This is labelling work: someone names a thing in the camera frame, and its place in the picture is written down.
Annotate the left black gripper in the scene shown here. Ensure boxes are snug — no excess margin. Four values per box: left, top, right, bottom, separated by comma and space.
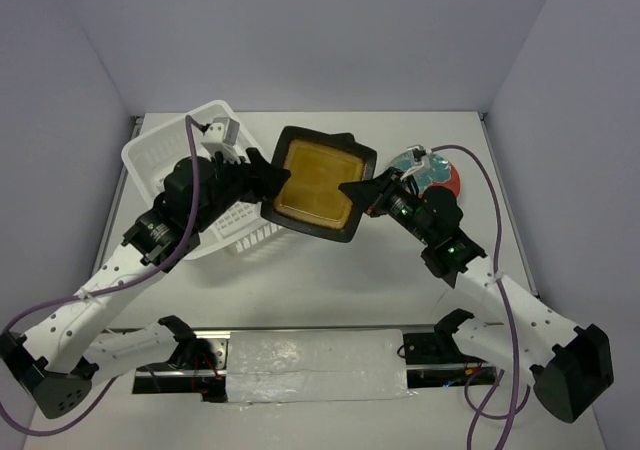
191, 147, 291, 233

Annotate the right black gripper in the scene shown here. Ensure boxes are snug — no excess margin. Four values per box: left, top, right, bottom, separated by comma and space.
340, 165, 434, 244

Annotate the black square plate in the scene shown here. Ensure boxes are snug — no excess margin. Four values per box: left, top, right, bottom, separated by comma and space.
260, 125, 377, 243
329, 132, 356, 152

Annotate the large red teal floral plate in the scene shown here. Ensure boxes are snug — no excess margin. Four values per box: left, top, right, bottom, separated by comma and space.
387, 152, 461, 198

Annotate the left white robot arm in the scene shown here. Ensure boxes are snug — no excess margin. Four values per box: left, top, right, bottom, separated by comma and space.
1, 148, 290, 419

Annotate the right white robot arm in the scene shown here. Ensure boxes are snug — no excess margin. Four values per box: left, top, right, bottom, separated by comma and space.
339, 169, 614, 423

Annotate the white plastic dish rack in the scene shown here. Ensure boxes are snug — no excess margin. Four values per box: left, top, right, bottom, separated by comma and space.
122, 100, 291, 264

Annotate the white foam front board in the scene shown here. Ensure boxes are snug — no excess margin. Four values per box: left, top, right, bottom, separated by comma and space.
19, 325, 616, 450

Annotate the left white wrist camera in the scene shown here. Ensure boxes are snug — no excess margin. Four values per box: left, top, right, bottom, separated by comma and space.
202, 117, 241, 163

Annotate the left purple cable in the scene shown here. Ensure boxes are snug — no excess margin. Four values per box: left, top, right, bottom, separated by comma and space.
0, 114, 206, 436

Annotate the metal base rail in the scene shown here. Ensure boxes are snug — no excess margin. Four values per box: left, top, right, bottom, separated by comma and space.
131, 326, 495, 404

